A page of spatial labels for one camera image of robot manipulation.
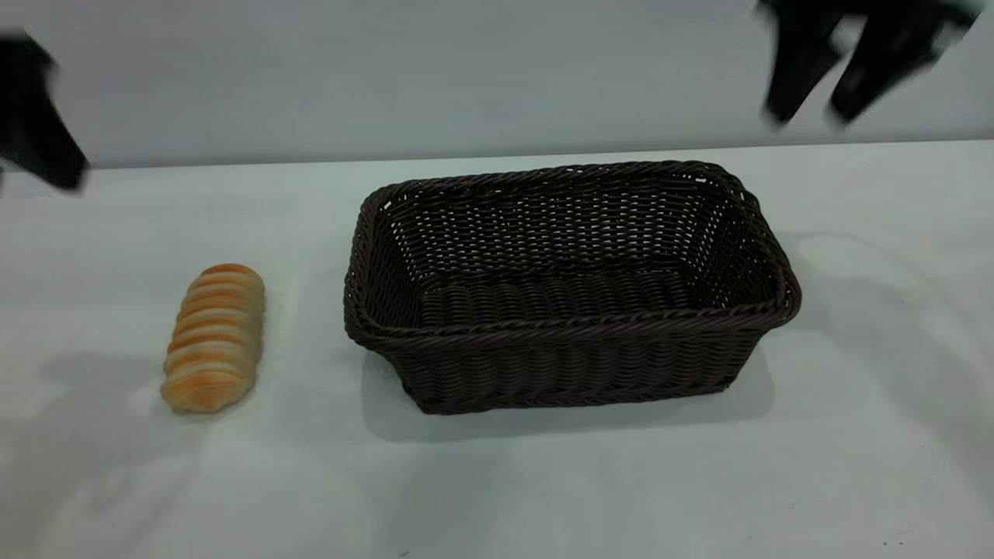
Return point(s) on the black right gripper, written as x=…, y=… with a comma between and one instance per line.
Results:
x=862, y=9

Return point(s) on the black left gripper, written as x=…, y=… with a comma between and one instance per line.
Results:
x=22, y=74

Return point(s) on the striped orange bread roll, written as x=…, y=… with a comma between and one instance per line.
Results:
x=214, y=338

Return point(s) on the dark brown woven basket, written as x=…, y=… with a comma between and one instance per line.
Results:
x=571, y=365

